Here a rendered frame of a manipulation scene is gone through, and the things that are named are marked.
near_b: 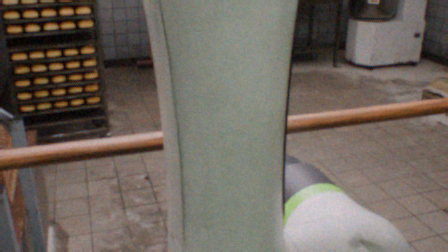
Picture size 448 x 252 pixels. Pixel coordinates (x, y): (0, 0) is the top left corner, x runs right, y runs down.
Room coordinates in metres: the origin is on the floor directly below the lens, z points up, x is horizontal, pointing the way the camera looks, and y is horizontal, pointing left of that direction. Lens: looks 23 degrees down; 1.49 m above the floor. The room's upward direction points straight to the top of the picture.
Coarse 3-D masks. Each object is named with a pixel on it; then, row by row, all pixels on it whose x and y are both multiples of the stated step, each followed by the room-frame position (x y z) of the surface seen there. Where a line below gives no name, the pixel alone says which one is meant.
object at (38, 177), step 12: (36, 132) 2.11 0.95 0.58; (36, 144) 2.01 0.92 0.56; (36, 168) 1.92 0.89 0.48; (36, 180) 1.86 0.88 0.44; (36, 192) 1.79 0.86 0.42; (48, 204) 2.11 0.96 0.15; (12, 216) 1.36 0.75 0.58; (24, 216) 1.36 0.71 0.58; (48, 216) 2.03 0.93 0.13; (24, 228) 1.31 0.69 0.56; (24, 240) 1.30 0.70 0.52
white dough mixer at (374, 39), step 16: (352, 0) 5.50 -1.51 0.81; (368, 0) 5.34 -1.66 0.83; (384, 0) 5.31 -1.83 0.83; (400, 0) 5.56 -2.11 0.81; (416, 0) 5.52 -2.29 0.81; (352, 16) 5.65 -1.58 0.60; (368, 16) 5.35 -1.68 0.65; (384, 16) 5.34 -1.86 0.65; (400, 16) 5.52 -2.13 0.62; (416, 16) 5.53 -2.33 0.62; (352, 32) 5.51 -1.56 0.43; (368, 32) 5.36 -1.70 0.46; (384, 32) 5.37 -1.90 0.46; (400, 32) 5.44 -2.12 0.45; (416, 32) 5.51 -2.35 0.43; (352, 48) 5.48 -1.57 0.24; (368, 48) 5.35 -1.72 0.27; (384, 48) 5.38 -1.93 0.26; (400, 48) 5.45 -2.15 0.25; (416, 48) 5.52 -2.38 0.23; (368, 64) 5.34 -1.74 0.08; (384, 64) 5.39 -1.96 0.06
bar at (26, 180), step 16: (0, 112) 1.35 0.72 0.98; (16, 128) 1.36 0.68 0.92; (16, 144) 1.35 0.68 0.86; (32, 176) 1.38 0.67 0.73; (0, 192) 0.90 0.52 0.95; (32, 192) 1.36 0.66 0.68; (0, 208) 0.90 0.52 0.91; (32, 208) 1.36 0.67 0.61; (0, 224) 0.90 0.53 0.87; (32, 224) 1.35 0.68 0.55; (0, 240) 0.89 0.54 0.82; (16, 240) 0.94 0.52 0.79; (32, 240) 1.35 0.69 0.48
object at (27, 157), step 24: (288, 120) 0.70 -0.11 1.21; (312, 120) 0.71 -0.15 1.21; (336, 120) 0.72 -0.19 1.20; (360, 120) 0.73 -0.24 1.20; (384, 120) 0.75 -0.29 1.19; (72, 144) 0.60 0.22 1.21; (96, 144) 0.61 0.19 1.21; (120, 144) 0.61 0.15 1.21; (144, 144) 0.62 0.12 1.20; (0, 168) 0.56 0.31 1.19; (24, 168) 0.58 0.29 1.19
